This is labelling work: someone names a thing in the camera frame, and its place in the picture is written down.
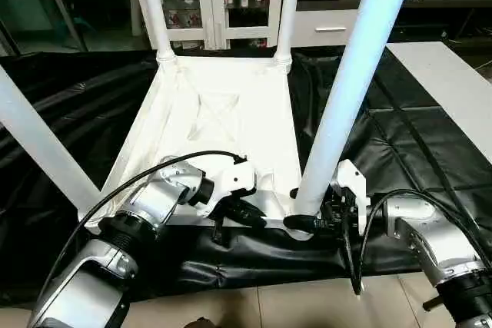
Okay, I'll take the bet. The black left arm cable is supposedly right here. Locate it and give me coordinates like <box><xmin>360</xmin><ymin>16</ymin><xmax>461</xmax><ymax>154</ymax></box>
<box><xmin>36</xmin><ymin>150</ymin><xmax>249</xmax><ymax>306</ymax></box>

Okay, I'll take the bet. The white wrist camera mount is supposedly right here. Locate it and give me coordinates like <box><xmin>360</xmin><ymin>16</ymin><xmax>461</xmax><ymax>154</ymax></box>
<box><xmin>195</xmin><ymin>157</ymin><xmax>258</xmax><ymax>217</ymax></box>
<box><xmin>331</xmin><ymin>158</ymin><xmax>372</xmax><ymax>237</ymax></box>

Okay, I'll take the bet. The white plastic table top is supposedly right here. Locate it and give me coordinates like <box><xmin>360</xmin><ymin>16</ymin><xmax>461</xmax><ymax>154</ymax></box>
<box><xmin>78</xmin><ymin>53</ymin><xmax>327</xmax><ymax>243</ymax></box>

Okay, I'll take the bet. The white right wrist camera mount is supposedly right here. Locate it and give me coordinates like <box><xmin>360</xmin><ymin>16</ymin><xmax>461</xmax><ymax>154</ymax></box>
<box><xmin>331</xmin><ymin>158</ymin><xmax>372</xmax><ymax>237</ymax></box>

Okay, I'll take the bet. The white drawer unit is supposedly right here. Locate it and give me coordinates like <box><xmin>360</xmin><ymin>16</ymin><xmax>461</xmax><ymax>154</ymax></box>
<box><xmin>290</xmin><ymin>7</ymin><xmax>361</xmax><ymax>48</ymax></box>

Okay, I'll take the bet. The black desk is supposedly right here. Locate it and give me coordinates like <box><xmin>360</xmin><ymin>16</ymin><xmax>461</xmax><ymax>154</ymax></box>
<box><xmin>345</xmin><ymin>0</ymin><xmax>492</xmax><ymax>43</ymax></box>

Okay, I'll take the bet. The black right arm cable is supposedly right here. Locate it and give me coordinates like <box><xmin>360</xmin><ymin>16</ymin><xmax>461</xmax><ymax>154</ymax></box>
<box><xmin>344</xmin><ymin>188</ymin><xmax>492</xmax><ymax>297</ymax></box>

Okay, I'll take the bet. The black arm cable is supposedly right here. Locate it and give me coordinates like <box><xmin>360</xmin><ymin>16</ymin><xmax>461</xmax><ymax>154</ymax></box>
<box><xmin>344</xmin><ymin>188</ymin><xmax>492</xmax><ymax>297</ymax></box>
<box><xmin>36</xmin><ymin>150</ymin><xmax>249</xmax><ymax>306</ymax></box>

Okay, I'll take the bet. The black work mat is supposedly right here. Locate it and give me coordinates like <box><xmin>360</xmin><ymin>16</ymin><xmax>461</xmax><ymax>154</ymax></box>
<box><xmin>0</xmin><ymin>45</ymin><xmax>492</xmax><ymax>306</ymax></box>

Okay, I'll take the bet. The black metal table frame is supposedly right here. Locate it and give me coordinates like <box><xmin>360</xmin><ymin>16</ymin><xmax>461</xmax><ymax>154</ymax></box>
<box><xmin>422</xmin><ymin>293</ymin><xmax>447</xmax><ymax>312</ymax></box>

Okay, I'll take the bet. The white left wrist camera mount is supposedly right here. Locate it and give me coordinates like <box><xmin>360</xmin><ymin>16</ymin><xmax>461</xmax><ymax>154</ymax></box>
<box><xmin>195</xmin><ymin>157</ymin><xmax>258</xmax><ymax>217</ymax></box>

